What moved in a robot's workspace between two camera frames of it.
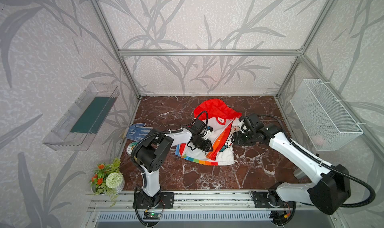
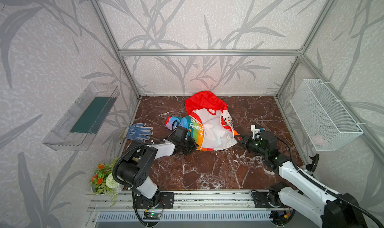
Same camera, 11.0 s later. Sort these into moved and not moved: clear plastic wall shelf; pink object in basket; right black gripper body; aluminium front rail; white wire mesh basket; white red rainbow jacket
Moved: white red rainbow jacket; right black gripper body
Not moved: aluminium front rail; clear plastic wall shelf; pink object in basket; white wire mesh basket
